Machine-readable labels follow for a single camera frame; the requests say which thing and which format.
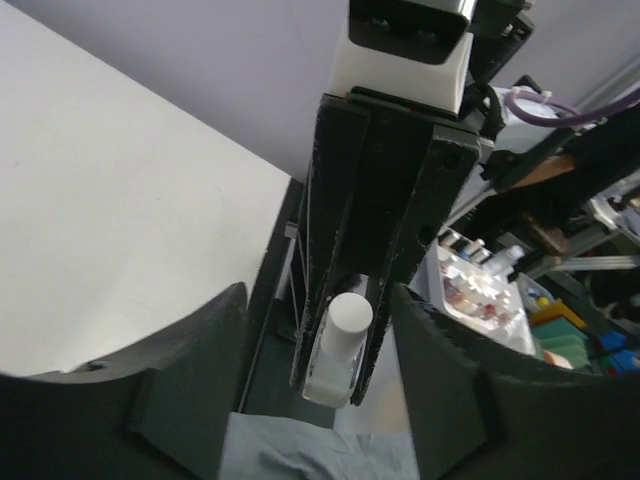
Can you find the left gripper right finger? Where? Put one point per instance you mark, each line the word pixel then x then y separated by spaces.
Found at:
pixel 479 410

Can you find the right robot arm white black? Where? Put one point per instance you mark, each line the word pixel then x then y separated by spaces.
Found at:
pixel 500 29

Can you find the white tray of nail supplies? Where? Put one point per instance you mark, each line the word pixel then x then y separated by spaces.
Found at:
pixel 457 284

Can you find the grey sleeved forearm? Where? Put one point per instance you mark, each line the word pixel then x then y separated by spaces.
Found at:
pixel 263 447

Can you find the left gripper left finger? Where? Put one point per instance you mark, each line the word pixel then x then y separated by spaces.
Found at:
pixel 157 409

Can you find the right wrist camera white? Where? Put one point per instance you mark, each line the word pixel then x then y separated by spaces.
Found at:
pixel 414 50

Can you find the clear nail polish bottle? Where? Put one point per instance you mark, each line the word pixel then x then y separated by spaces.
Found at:
pixel 332 370

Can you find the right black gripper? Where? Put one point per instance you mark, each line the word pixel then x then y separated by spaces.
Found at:
pixel 415 162

